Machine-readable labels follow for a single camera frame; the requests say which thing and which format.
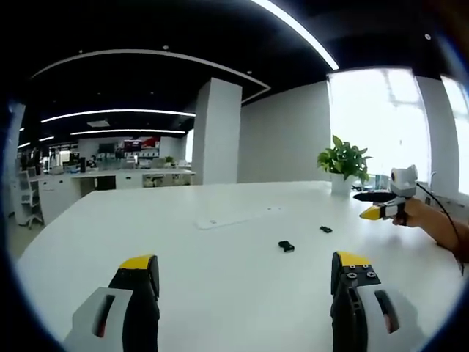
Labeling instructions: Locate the white office chair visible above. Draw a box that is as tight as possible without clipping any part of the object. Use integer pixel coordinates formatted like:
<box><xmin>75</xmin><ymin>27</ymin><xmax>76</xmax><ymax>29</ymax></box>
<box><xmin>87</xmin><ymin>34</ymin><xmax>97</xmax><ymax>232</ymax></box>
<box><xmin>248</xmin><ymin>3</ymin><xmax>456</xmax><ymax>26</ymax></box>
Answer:
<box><xmin>17</xmin><ymin>169</ymin><xmax>45</xmax><ymax>227</ymax></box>

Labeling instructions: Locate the long ceiling light strip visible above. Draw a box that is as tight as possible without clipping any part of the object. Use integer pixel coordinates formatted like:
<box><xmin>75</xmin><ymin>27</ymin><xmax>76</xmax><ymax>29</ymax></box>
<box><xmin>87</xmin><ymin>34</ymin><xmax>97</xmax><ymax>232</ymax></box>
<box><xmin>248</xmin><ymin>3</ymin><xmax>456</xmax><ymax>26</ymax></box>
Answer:
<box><xmin>251</xmin><ymin>0</ymin><xmax>341</xmax><ymax>71</ymax></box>

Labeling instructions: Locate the green potted plant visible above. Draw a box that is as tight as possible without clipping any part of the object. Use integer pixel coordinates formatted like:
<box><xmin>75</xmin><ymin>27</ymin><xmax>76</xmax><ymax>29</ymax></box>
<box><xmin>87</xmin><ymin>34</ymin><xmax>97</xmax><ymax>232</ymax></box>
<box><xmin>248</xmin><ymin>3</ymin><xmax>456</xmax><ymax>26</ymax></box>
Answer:
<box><xmin>316</xmin><ymin>134</ymin><xmax>374</xmax><ymax>185</ymax></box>

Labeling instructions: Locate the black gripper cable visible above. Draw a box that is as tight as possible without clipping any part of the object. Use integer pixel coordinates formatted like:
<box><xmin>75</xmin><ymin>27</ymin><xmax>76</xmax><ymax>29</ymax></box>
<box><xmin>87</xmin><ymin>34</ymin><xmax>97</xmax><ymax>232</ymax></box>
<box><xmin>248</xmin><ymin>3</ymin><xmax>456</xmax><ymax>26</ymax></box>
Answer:
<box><xmin>415</xmin><ymin>182</ymin><xmax>465</xmax><ymax>276</ymax></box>

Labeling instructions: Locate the person's right hand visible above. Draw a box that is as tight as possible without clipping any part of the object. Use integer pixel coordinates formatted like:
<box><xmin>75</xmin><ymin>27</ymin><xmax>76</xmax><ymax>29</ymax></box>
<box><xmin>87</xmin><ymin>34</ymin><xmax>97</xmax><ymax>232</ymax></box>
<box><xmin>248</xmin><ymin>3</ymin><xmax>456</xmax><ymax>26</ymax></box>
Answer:
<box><xmin>391</xmin><ymin>197</ymin><xmax>437</xmax><ymax>229</ymax></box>

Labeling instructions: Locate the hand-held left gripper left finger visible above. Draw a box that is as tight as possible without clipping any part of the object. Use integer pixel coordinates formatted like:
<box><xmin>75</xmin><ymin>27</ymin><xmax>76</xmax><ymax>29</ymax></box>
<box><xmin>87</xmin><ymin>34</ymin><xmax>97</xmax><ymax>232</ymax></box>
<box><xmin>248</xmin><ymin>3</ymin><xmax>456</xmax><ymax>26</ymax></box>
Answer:
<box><xmin>64</xmin><ymin>254</ymin><xmax>161</xmax><ymax>352</ymax></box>

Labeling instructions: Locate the white square pillar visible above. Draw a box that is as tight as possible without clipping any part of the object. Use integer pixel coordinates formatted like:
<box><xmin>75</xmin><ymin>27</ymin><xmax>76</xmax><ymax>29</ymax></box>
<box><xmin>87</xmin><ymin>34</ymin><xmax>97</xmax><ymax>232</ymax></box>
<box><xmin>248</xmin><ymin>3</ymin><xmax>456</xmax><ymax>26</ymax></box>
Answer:
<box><xmin>191</xmin><ymin>76</ymin><xmax>243</xmax><ymax>186</ymax></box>

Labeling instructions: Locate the white plant pot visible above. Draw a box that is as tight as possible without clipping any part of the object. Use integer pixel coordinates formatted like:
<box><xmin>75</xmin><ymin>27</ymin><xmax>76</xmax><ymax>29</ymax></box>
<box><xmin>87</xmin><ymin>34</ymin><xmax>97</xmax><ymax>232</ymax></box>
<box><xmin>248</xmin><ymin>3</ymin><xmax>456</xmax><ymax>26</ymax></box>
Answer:
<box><xmin>330</xmin><ymin>173</ymin><xmax>355</xmax><ymax>196</ymax></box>

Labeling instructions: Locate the white table cable cover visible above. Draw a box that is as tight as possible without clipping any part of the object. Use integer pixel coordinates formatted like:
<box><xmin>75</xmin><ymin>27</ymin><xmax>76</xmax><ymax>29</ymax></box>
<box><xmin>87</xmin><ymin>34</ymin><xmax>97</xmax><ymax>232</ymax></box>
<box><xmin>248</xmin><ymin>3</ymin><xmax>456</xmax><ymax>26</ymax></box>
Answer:
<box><xmin>194</xmin><ymin>205</ymin><xmax>287</xmax><ymax>231</ymax></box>

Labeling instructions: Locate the white office counter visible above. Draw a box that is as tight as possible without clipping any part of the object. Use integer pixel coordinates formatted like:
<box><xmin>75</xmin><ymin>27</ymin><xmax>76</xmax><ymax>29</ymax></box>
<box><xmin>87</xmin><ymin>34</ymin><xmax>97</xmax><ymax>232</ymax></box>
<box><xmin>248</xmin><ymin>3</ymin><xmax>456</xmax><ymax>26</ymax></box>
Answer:
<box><xmin>37</xmin><ymin>167</ymin><xmax>196</xmax><ymax>225</ymax></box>

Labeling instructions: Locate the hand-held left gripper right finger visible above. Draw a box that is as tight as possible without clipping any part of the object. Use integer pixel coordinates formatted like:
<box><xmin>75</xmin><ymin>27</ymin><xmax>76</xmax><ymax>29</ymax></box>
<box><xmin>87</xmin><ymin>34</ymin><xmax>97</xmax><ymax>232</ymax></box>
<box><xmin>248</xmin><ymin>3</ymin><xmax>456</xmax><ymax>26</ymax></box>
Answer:
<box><xmin>330</xmin><ymin>251</ymin><xmax>419</xmax><ymax>352</ymax></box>

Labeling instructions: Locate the large bright window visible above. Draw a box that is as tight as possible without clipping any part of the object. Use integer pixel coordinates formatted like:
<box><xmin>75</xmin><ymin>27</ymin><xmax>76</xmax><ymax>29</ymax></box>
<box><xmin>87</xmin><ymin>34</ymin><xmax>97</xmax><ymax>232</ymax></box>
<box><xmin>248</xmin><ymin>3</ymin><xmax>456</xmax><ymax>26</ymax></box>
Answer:
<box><xmin>326</xmin><ymin>67</ymin><xmax>469</xmax><ymax>195</ymax></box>

